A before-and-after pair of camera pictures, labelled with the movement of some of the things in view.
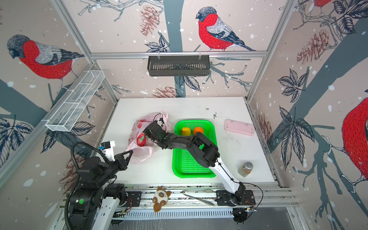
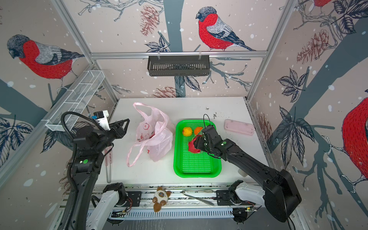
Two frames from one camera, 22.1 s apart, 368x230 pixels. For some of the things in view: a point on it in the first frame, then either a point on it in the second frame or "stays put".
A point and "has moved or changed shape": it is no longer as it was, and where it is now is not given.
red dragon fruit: (141, 139) has moved or changed shape
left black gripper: (120, 159) → (118, 131)
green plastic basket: (184, 164) stays put
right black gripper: (154, 133) → (203, 142)
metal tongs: (209, 190) stays put
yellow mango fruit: (185, 131) stays put
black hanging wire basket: (178, 65) stays put
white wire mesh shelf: (68, 111) stays put
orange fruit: (197, 129) stays put
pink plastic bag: (139, 125) has moved or changed shape
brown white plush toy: (160, 198) stays put
